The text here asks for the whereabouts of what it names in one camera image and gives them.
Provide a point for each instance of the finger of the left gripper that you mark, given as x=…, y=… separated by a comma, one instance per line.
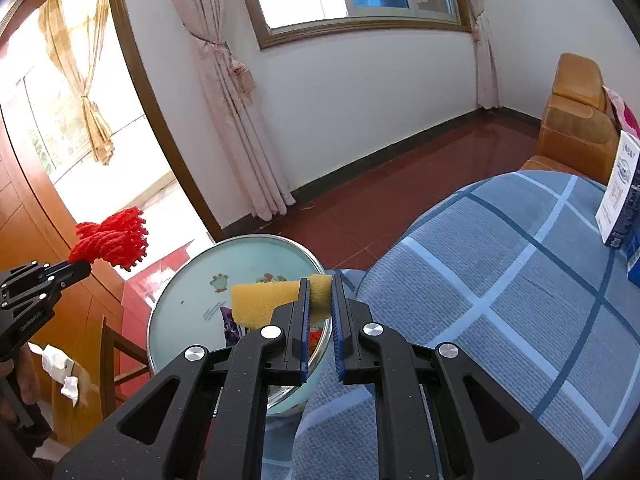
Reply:
x=27, y=274
x=60, y=275

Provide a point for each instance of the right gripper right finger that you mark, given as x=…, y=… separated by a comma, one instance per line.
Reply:
x=438, y=413

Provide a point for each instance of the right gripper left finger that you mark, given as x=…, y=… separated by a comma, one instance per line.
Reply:
x=203, y=416

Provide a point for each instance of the red yarn bundle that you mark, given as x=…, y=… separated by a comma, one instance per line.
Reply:
x=120, y=240

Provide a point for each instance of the yellow sponge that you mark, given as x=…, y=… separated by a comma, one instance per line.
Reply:
x=252, y=305

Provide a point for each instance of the person's left hand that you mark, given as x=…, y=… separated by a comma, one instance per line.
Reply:
x=27, y=381

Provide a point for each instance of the white crumpled paper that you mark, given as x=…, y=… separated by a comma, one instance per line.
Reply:
x=59, y=366

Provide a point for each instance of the wooden chair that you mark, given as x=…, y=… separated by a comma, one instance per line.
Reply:
x=112, y=346

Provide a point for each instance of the light blue enamel basin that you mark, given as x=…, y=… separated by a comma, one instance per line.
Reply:
x=191, y=309

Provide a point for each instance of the blue plaid tablecloth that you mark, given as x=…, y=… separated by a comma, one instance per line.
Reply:
x=513, y=271

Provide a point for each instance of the yellow checked door curtain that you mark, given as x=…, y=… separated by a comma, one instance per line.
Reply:
x=74, y=31

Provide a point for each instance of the blue milk carton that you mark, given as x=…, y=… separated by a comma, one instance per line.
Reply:
x=632, y=254

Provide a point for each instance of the tall white blue carton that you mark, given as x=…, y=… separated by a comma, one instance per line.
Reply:
x=619, y=207

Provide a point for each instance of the pink left curtain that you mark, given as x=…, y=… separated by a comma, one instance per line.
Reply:
x=228, y=86

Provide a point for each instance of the pink curtain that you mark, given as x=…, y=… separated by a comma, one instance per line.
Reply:
x=487, y=84
x=228, y=86

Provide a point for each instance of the brown leather armchair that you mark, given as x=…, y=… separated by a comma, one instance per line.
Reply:
x=578, y=132

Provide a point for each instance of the pink right curtain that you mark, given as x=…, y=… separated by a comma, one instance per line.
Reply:
x=487, y=84

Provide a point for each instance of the pink floral cushion on armchair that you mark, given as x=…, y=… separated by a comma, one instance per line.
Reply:
x=623, y=113

